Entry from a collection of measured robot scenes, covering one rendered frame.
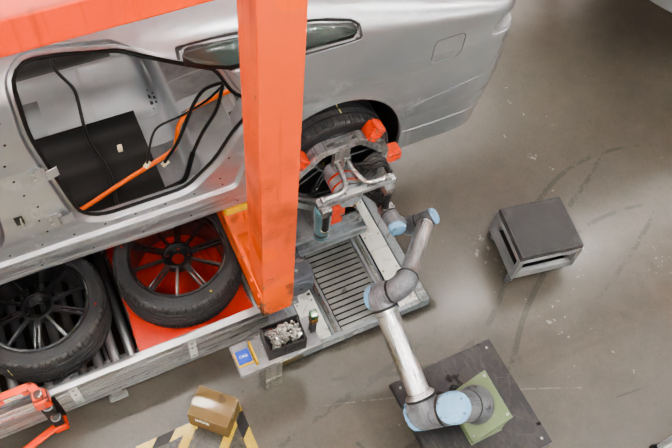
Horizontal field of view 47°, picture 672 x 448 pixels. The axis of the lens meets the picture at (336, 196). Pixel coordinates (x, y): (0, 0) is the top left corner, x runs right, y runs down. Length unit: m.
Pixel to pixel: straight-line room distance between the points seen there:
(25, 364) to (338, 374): 1.61
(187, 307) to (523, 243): 1.90
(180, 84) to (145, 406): 1.70
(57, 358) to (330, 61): 1.91
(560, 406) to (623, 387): 0.39
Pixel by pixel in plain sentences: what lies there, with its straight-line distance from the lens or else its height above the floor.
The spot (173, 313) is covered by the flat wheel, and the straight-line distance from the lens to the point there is 3.98.
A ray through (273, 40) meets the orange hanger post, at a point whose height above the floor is 2.44.
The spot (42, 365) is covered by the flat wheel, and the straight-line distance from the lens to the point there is 3.98.
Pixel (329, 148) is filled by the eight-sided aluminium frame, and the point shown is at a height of 1.12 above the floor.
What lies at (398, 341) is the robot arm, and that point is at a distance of 3.72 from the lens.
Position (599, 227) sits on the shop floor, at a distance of 5.15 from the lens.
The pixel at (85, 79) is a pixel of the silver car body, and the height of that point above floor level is 0.95.
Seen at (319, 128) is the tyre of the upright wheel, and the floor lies 1.17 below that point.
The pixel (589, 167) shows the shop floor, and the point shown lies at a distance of 5.39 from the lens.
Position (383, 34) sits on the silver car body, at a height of 1.67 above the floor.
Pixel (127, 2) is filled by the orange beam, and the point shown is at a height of 2.69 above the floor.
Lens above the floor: 4.08
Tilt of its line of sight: 57 degrees down
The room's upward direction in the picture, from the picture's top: 7 degrees clockwise
